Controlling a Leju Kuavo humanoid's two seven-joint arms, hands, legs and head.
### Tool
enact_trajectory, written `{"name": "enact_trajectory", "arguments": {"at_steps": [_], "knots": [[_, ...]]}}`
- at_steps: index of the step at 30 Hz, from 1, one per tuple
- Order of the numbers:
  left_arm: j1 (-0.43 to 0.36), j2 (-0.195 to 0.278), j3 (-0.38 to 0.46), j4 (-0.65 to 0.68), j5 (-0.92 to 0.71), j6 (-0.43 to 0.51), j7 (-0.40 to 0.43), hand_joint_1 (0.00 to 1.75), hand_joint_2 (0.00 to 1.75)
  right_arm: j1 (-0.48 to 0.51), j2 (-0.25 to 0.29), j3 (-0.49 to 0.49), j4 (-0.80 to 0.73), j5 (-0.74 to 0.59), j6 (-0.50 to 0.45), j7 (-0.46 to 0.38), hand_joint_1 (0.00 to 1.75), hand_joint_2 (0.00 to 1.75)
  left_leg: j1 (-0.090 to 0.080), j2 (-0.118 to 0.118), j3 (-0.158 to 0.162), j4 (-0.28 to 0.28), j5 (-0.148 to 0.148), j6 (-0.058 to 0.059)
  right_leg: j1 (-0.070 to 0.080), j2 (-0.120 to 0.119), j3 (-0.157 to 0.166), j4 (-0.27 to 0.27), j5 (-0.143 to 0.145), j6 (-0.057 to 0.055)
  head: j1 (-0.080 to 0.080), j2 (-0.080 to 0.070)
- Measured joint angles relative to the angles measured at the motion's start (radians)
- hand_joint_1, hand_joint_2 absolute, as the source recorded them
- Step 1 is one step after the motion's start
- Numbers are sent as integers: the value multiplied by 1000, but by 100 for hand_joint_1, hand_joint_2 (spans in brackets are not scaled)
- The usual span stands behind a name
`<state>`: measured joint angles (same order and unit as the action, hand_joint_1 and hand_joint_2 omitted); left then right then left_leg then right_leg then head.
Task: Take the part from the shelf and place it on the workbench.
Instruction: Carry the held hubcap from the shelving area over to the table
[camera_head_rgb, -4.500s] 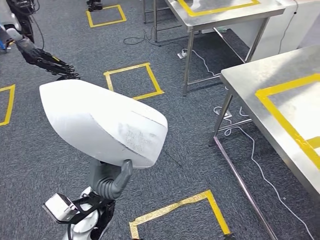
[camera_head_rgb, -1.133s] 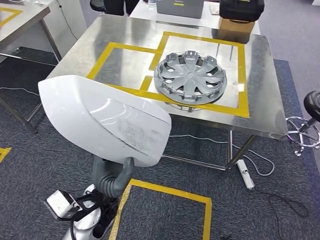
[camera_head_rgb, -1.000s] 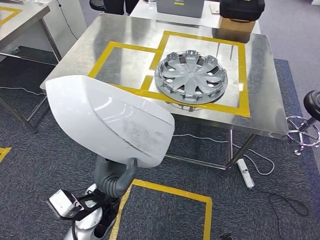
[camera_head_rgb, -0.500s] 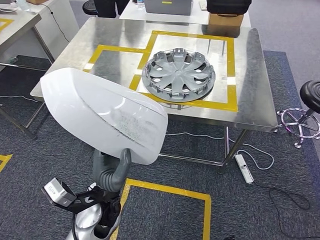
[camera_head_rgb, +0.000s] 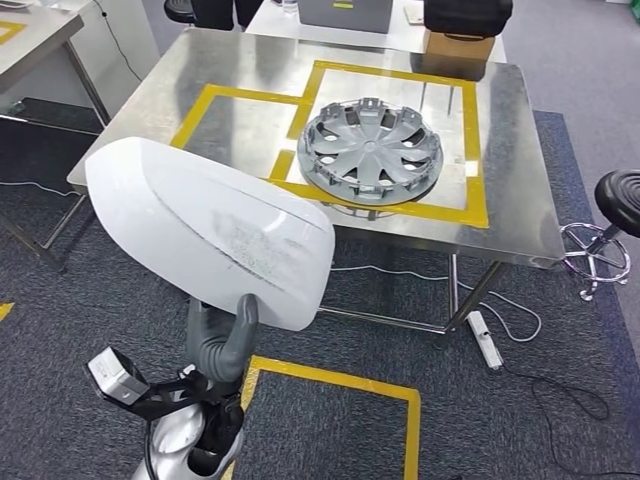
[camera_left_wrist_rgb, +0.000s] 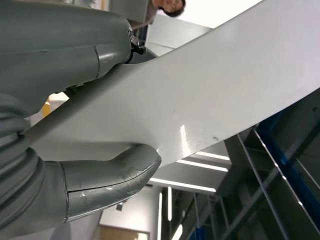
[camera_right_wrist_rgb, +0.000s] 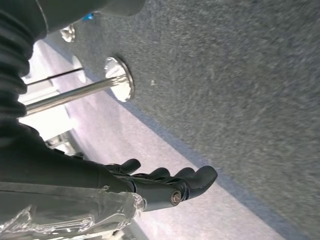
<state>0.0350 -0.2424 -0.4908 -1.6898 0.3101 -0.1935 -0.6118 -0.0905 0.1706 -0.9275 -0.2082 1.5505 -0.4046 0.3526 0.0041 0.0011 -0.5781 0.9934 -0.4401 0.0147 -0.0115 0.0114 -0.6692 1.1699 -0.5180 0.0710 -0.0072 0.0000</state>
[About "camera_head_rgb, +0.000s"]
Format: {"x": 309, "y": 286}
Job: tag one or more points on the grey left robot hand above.
{"x": 220, "y": 351}

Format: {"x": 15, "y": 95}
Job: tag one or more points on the white curved plastic part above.
{"x": 200, "y": 218}

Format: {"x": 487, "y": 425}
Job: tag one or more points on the stainless steel workbench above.
{"x": 35, "y": 46}
{"x": 150, "y": 99}

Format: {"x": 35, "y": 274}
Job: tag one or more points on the yellow floor tape outline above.
{"x": 4, "y": 310}
{"x": 350, "y": 383}

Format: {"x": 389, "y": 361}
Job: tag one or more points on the grey wheel hubcap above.
{"x": 370, "y": 152}

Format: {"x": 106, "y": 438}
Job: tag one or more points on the white cabinet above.
{"x": 125, "y": 40}

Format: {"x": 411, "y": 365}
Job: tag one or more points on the person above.
{"x": 220, "y": 13}

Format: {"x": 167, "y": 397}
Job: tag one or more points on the black round stool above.
{"x": 179, "y": 10}

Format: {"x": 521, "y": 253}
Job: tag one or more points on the white power strip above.
{"x": 484, "y": 339}

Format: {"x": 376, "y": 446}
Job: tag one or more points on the white table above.
{"x": 350, "y": 40}

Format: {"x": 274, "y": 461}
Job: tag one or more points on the clear water bottle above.
{"x": 290, "y": 5}

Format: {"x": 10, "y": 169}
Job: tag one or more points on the grey laptop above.
{"x": 345, "y": 14}

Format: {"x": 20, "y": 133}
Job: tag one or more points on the white paper label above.
{"x": 472, "y": 169}

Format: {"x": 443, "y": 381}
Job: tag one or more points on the cardboard box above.
{"x": 457, "y": 46}

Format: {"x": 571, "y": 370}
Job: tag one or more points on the black carry bag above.
{"x": 467, "y": 16}

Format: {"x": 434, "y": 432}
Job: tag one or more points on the black stool with chrome base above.
{"x": 620, "y": 199}

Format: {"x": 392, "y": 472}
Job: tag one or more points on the green plastic crate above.
{"x": 635, "y": 8}

